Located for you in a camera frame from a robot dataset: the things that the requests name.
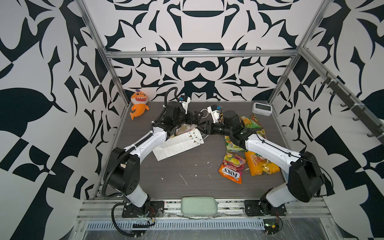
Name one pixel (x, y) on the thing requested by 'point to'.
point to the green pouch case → (199, 205)
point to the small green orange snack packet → (251, 122)
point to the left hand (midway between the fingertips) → (198, 109)
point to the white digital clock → (262, 109)
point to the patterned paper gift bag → (186, 136)
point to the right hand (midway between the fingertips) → (198, 125)
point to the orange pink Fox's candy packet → (261, 132)
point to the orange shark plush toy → (139, 100)
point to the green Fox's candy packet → (230, 146)
